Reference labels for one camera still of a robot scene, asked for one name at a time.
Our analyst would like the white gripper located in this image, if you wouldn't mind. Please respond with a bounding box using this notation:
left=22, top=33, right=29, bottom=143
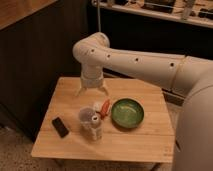
left=76, top=75, right=109, bottom=97

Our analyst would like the black eraser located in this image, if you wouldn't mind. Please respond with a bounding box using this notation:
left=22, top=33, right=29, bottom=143
left=52, top=117, right=69, bottom=138

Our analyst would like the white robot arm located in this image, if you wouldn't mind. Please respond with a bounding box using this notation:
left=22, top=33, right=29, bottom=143
left=73, top=32, right=213, bottom=171

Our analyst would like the white ceramic cup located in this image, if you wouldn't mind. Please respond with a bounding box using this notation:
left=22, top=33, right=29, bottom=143
left=78, top=107, right=95, bottom=130

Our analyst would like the small white object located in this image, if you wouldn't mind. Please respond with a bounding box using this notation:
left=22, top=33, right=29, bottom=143
left=93, top=102, right=101, bottom=111

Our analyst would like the orange carrot toy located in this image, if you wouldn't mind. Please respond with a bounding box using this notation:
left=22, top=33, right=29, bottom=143
left=100, top=99, right=110, bottom=118

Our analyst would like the green bowl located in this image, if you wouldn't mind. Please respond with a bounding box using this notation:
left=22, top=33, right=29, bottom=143
left=111, top=98, right=144, bottom=129

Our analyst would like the dark wooden cabinet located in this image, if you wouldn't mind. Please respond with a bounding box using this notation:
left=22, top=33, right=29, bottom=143
left=0, top=0, right=88, bottom=140

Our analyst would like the grey metal beam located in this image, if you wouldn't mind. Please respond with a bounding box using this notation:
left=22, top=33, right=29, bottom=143
left=104, top=69, right=184, bottom=106

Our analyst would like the wooden table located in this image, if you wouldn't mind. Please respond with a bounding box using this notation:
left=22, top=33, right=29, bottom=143
left=31, top=77, right=174, bottom=163

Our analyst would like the metal shelf rack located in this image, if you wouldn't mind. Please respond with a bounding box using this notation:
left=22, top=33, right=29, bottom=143
left=91, top=0, right=213, bottom=29

